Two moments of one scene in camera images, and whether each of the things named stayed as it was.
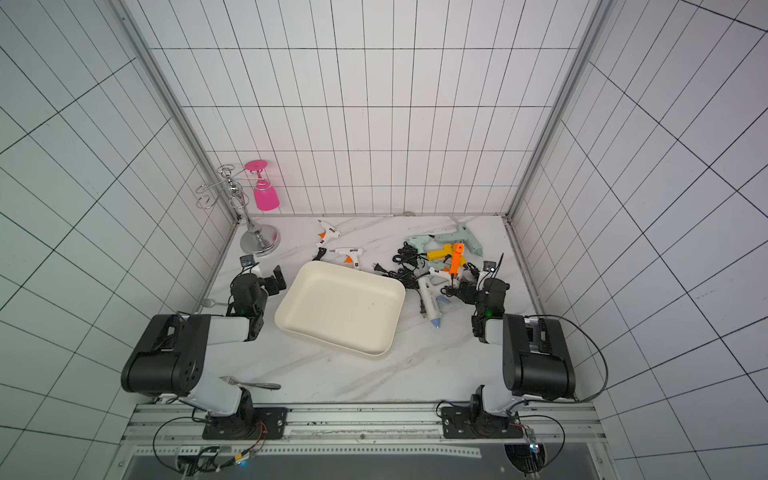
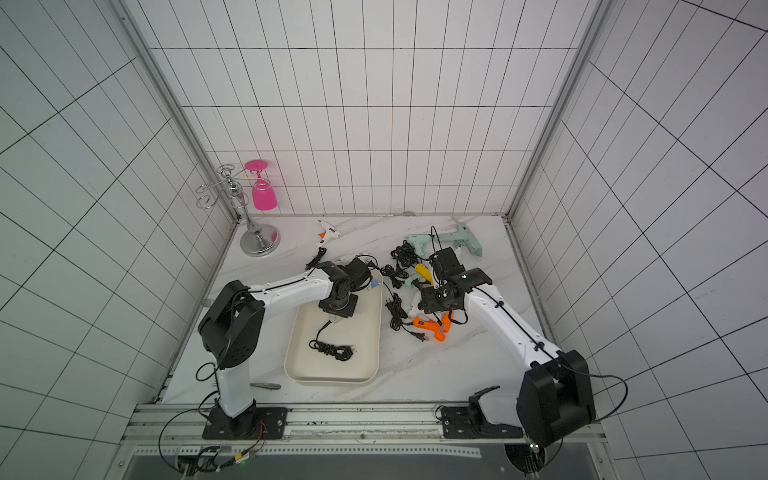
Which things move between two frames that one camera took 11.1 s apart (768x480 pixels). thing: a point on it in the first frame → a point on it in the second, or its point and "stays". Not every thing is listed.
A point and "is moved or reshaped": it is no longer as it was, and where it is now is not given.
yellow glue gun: (447, 249) is moved or reshaped
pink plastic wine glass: (266, 197) stays
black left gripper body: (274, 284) → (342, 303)
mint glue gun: (419, 242) stays
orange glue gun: (457, 252) is moved or reshaped
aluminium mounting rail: (367, 430) stays
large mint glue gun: (461, 233) stays
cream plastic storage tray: (343, 307) is moved or reshaped
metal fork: (265, 385) stays
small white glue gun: (327, 235) stays
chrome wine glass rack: (256, 239) stays
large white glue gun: (431, 284) is moved or reshaped
